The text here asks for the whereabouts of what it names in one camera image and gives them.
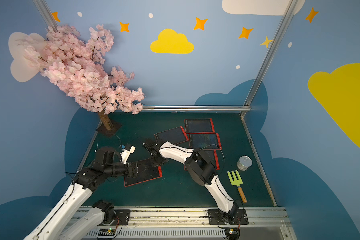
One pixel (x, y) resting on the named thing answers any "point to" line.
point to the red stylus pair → (212, 125)
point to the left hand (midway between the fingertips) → (143, 164)
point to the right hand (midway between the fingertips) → (159, 163)
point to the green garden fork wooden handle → (237, 182)
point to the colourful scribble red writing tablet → (205, 141)
